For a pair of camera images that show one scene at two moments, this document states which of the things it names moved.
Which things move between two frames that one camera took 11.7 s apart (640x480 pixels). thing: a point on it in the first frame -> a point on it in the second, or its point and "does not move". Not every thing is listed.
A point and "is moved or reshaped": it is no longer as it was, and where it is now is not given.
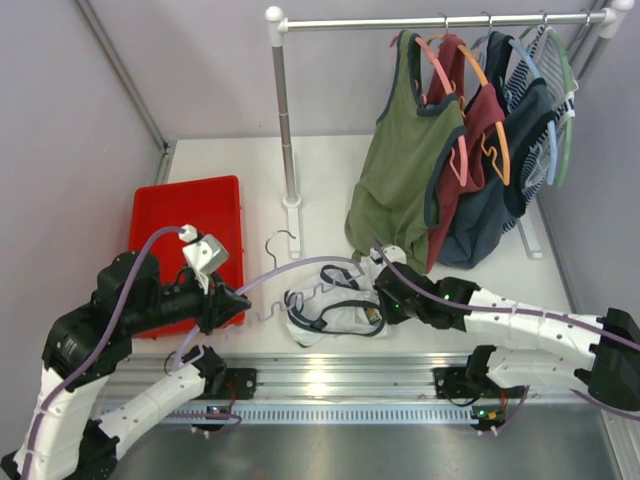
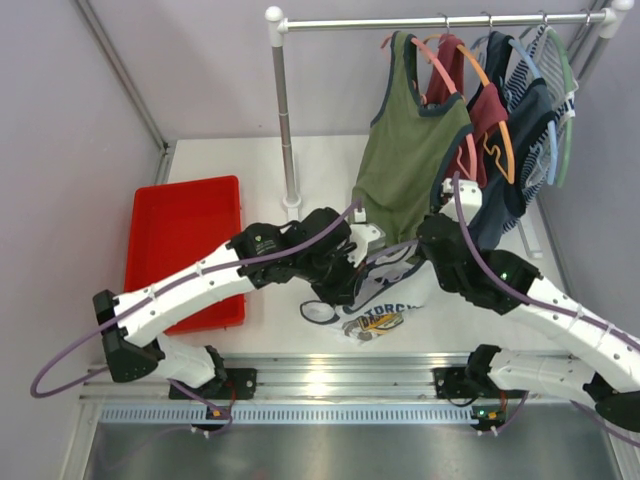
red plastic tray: [212, 204] does not move
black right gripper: [392, 315] -> [421, 248]
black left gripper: [211, 308] -> [338, 288]
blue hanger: [553, 156] does not move
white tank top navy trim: [341, 306] is moved or reshaped
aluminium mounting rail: [413, 377] does not move
